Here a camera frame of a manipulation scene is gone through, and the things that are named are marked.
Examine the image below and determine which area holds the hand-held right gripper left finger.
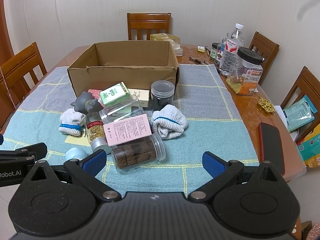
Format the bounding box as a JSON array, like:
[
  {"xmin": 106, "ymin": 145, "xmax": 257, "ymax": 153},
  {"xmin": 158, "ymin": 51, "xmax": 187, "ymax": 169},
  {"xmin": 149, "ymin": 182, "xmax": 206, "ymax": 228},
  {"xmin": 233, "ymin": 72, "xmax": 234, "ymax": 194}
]
[{"xmin": 24, "ymin": 149, "xmax": 120, "ymax": 202}]

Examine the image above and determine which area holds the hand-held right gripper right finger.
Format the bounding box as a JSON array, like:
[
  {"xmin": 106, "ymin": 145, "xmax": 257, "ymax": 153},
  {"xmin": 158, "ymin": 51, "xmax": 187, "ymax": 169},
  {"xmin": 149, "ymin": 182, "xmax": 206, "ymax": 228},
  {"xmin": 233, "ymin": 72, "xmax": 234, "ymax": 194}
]
[{"xmin": 189, "ymin": 151, "xmax": 284, "ymax": 201}]

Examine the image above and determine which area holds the light blue ball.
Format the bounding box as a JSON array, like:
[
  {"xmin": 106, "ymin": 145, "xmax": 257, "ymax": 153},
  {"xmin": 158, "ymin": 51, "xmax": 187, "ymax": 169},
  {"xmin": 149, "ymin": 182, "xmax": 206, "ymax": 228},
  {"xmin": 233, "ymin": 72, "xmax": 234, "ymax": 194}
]
[{"xmin": 65, "ymin": 147, "xmax": 88, "ymax": 161}]

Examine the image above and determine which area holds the yellow capsule bottle silver cap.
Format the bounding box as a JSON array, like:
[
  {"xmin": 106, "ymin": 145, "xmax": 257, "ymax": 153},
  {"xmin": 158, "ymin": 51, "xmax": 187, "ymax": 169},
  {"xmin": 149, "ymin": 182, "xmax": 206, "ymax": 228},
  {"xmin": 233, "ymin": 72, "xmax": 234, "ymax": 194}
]
[{"xmin": 84, "ymin": 112, "xmax": 112, "ymax": 155}]

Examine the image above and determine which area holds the clear jar of brown cookies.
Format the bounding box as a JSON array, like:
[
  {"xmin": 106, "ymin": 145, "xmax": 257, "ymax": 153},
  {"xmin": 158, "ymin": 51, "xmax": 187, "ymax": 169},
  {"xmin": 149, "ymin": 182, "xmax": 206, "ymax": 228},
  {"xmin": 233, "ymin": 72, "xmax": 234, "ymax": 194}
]
[{"xmin": 110, "ymin": 133, "xmax": 166, "ymax": 173}]

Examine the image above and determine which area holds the white glove blue stripe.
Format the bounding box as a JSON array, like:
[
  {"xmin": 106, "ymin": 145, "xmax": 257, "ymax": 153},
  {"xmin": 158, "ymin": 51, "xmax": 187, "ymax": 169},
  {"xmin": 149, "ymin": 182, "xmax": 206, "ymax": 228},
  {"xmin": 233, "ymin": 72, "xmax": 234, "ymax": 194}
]
[
  {"xmin": 58, "ymin": 108, "xmax": 86, "ymax": 136},
  {"xmin": 151, "ymin": 104, "xmax": 188, "ymax": 140}
]

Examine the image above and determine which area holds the pink carton box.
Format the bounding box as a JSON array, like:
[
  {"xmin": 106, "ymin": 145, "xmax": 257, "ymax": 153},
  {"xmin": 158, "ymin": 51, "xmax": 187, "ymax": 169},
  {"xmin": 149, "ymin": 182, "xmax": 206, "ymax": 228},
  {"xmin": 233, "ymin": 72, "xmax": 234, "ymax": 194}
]
[{"xmin": 103, "ymin": 113, "xmax": 153, "ymax": 147}]

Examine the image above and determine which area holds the clear plastic jar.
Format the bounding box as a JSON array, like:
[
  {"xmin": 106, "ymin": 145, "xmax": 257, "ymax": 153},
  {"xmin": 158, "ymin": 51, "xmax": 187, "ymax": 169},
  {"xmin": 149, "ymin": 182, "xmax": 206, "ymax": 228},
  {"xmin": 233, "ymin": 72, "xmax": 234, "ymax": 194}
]
[{"xmin": 99, "ymin": 95, "xmax": 145, "ymax": 125}]

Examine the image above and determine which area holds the grey cloth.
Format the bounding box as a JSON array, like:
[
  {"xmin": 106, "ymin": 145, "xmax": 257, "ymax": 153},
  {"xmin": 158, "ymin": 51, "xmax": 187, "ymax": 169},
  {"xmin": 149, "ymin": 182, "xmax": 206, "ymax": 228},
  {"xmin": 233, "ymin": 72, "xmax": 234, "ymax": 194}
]
[{"xmin": 70, "ymin": 92, "xmax": 101, "ymax": 113}]

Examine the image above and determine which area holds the pink knitted sock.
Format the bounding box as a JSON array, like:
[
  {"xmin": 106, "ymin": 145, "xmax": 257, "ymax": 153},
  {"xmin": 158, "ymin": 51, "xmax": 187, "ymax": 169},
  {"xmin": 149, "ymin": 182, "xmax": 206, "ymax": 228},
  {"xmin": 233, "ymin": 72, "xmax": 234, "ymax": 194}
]
[{"xmin": 87, "ymin": 89, "xmax": 104, "ymax": 103}]

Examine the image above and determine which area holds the green white small box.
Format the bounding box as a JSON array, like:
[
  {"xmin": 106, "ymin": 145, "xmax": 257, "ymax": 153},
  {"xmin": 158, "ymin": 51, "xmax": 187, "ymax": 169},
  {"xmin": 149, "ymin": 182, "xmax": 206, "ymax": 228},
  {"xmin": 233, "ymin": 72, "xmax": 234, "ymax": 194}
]
[{"xmin": 99, "ymin": 82, "xmax": 131, "ymax": 107}]

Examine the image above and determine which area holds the beige carton box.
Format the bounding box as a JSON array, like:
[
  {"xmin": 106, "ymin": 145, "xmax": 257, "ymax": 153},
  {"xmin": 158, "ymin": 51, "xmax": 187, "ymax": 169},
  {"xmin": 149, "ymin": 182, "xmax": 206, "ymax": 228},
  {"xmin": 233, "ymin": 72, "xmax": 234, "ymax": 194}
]
[{"xmin": 128, "ymin": 88, "xmax": 151, "ymax": 108}]

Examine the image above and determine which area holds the cardboard box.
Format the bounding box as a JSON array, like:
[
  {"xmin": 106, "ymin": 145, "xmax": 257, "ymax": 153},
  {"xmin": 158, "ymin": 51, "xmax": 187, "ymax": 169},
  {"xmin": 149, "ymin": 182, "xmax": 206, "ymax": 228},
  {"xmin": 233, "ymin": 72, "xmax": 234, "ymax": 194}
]
[{"xmin": 67, "ymin": 41, "xmax": 180, "ymax": 98}]

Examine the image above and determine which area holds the yellow paper sheet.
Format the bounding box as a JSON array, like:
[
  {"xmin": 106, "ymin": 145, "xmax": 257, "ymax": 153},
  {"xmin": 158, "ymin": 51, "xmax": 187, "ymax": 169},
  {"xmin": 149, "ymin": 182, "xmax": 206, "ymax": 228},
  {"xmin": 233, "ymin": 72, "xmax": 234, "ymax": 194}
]
[{"xmin": 64, "ymin": 129, "xmax": 88, "ymax": 146}]

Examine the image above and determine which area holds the phone in red case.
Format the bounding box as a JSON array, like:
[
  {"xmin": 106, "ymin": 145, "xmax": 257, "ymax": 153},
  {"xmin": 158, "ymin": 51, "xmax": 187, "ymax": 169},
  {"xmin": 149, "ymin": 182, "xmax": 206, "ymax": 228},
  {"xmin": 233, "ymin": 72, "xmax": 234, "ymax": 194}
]
[{"xmin": 257, "ymin": 122, "xmax": 286, "ymax": 176}]

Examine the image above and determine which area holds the blue checked towel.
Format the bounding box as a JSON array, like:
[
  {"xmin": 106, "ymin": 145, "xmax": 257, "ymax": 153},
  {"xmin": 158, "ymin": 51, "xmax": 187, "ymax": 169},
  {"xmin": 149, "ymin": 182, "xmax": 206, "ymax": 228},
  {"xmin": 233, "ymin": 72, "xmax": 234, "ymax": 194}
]
[{"xmin": 4, "ymin": 64, "xmax": 260, "ymax": 198}]

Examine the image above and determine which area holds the wooden dining chair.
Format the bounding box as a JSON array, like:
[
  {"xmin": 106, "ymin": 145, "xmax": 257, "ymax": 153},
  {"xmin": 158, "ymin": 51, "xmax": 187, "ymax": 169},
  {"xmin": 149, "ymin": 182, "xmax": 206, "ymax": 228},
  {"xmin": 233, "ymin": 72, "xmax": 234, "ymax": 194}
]
[
  {"xmin": 0, "ymin": 42, "xmax": 48, "ymax": 133},
  {"xmin": 280, "ymin": 66, "xmax": 320, "ymax": 120},
  {"xmin": 248, "ymin": 31, "xmax": 280, "ymax": 86},
  {"xmin": 126, "ymin": 12, "xmax": 172, "ymax": 41}
]

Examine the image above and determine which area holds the gold ornament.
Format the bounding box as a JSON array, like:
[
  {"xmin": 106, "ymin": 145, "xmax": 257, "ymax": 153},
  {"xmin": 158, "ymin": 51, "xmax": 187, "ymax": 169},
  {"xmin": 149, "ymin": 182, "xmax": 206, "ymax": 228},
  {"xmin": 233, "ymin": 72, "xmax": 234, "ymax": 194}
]
[{"xmin": 258, "ymin": 97, "xmax": 276, "ymax": 115}]

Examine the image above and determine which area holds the large clear jar black lid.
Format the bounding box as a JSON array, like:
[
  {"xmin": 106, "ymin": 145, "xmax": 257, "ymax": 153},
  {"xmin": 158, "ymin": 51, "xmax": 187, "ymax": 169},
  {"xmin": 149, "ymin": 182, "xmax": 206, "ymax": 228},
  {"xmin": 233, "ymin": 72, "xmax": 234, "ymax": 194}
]
[{"xmin": 226, "ymin": 47, "xmax": 264, "ymax": 96}]

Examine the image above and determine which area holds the teal foil packet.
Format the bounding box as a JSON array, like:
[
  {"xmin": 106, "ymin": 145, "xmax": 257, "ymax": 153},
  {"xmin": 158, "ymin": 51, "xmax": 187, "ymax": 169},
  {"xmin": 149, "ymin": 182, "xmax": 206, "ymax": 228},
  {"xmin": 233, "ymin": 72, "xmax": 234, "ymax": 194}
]
[{"xmin": 282, "ymin": 96, "xmax": 315, "ymax": 132}]

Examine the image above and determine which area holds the brown pen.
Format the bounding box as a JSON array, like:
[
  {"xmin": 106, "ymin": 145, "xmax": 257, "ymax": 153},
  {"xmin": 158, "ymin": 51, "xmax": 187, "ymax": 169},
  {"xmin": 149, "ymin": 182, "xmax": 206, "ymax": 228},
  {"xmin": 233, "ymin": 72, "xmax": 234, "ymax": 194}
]
[{"xmin": 188, "ymin": 56, "xmax": 209, "ymax": 65}]

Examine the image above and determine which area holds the small bottle blue cap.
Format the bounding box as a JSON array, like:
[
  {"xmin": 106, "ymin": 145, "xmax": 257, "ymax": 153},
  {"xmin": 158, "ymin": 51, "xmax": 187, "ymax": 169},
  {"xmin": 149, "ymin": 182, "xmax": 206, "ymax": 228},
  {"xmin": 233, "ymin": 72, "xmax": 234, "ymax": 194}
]
[{"xmin": 215, "ymin": 44, "xmax": 225, "ymax": 68}]

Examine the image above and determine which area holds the small jar green label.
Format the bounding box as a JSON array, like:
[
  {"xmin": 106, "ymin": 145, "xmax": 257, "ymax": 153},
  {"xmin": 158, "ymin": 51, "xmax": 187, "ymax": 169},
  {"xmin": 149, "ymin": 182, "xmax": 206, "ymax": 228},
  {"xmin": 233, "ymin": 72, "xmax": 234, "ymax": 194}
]
[{"xmin": 209, "ymin": 42, "xmax": 221, "ymax": 61}]

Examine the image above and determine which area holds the clear water bottle red label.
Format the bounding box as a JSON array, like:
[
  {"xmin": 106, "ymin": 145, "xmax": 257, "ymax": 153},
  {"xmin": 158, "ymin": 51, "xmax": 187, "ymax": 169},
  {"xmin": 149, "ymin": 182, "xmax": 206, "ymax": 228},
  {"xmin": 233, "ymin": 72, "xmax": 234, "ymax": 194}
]
[{"xmin": 219, "ymin": 23, "xmax": 245, "ymax": 77}]

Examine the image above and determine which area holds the golden tissue box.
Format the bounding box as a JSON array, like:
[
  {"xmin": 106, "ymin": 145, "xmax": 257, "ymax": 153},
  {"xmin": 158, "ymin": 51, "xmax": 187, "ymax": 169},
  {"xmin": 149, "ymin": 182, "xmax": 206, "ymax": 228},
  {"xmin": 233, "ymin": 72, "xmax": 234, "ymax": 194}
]
[{"xmin": 150, "ymin": 33, "xmax": 181, "ymax": 46}]

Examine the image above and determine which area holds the metal chain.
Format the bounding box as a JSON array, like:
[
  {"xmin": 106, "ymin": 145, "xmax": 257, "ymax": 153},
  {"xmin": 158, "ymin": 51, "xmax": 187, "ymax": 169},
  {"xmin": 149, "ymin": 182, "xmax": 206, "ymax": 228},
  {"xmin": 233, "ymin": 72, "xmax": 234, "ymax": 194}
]
[{"xmin": 0, "ymin": 66, "xmax": 14, "ymax": 103}]

